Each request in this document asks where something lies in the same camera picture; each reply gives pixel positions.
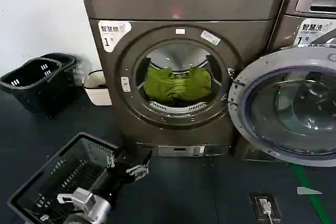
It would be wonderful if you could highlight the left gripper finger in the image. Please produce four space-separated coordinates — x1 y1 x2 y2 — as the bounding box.
106 151 140 169
125 150 153 183

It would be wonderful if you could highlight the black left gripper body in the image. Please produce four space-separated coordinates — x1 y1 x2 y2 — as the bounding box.
90 163 133 204

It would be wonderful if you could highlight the black slotted laundry basket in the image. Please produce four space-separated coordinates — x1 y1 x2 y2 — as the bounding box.
7 132 124 224

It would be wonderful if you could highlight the white bin with red rim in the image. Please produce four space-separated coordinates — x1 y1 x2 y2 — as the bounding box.
83 69 114 107

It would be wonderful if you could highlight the green garment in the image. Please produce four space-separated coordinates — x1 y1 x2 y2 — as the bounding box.
143 66 213 102

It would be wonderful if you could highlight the black plastic laundry basket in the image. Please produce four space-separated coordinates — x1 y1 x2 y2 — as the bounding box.
39 52 85 87
0 58 78 119

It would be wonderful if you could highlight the black floor socket box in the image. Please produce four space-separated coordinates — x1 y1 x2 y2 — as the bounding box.
248 190 282 222

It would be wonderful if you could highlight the green floor tape line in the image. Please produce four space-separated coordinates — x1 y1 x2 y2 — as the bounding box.
292 165 327 224

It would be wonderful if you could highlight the round glass dryer door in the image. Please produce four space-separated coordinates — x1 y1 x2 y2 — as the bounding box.
227 46 336 168

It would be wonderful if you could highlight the white floor tape piece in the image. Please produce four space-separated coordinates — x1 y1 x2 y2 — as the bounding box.
296 186 323 196

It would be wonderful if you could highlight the grey front-loading dryer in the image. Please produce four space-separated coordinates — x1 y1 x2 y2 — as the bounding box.
78 0 289 158

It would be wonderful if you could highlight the grey machine with white label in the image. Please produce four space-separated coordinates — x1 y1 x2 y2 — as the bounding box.
264 0 336 51

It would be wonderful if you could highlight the white plug with cable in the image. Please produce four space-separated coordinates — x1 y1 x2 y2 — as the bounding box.
259 198 277 224

